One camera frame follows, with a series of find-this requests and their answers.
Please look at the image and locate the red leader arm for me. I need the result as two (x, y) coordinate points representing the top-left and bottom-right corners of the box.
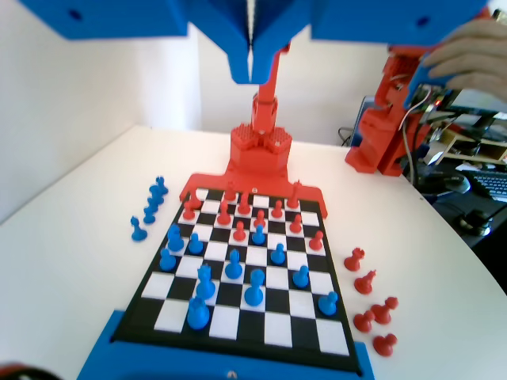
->
(343, 41), (440, 177)

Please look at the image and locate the red chess king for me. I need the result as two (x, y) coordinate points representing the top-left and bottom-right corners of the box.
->
(285, 179), (301, 209)

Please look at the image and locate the red chess bishop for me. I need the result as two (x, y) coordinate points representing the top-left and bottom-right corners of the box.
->
(236, 191), (251, 217)
(216, 199), (232, 226)

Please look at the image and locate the person's hand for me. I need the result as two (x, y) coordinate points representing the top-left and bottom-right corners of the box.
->
(423, 17), (507, 90)

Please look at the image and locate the green circuit board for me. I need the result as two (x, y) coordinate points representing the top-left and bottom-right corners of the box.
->
(411, 83), (455, 108)

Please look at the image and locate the wooden desk shelf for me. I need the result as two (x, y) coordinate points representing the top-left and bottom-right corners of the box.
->
(425, 112), (507, 164)

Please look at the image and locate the grey computer mouse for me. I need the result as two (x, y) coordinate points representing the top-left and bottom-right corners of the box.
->
(437, 173), (472, 195)

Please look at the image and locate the dark desk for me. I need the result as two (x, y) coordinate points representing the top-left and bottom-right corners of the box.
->
(411, 160), (507, 290)

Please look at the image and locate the black keyboard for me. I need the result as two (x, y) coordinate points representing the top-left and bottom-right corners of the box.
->
(471, 170), (507, 203)

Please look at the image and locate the black round desk object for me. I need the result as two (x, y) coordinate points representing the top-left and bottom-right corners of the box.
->
(458, 211), (492, 238)

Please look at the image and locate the black white chessboard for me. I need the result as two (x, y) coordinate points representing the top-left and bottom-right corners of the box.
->
(110, 188), (364, 375)

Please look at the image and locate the red arm base plate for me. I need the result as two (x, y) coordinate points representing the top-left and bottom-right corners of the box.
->
(180, 172), (330, 219)

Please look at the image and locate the blue arm base plate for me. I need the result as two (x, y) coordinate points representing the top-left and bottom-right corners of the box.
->
(77, 310), (375, 380)

